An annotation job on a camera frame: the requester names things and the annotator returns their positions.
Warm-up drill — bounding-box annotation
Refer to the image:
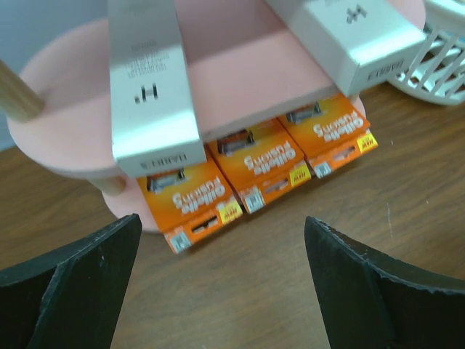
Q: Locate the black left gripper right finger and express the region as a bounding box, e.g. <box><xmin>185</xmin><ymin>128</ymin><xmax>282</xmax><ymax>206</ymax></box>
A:
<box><xmin>304</xmin><ymin>217</ymin><xmax>464</xmax><ymax>348</ymax></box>

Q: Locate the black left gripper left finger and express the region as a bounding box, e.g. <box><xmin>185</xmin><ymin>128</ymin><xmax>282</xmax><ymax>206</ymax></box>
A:
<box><xmin>1</xmin><ymin>214</ymin><xmax>142</xmax><ymax>348</ymax></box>

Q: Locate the orange Gillette razor box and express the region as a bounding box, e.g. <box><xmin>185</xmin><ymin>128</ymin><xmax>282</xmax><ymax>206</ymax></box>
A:
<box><xmin>207</xmin><ymin>119</ymin><xmax>312</xmax><ymax>214</ymax></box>
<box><xmin>137</xmin><ymin>156</ymin><xmax>243</xmax><ymax>254</ymax></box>
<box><xmin>278</xmin><ymin>94</ymin><xmax>378</xmax><ymax>178</ymax></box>

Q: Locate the white Harry's razor box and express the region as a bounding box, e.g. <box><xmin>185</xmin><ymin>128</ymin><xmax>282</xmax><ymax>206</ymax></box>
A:
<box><xmin>108</xmin><ymin>1</ymin><xmax>206</xmax><ymax>177</ymax></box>

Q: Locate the grey white razor box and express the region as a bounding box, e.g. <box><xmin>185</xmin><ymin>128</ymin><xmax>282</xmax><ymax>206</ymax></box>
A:
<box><xmin>268</xmin><ymin>0</ymin><xmax>426</xmax><ymax>97</ymax></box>

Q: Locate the pink three-tier wooden shelf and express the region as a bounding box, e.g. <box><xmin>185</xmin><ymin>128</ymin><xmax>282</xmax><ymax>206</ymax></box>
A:
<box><xmin>0</xmin><ymin>0</ymin><xmax>428</xmax><ymax>233</ymax></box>

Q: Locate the white plastic basket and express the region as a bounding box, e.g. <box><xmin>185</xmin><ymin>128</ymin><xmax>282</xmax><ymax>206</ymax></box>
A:
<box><xmin>389</xmin><ymin>1</ymin><xmax>464</xmax><ymax>105</ymax></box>

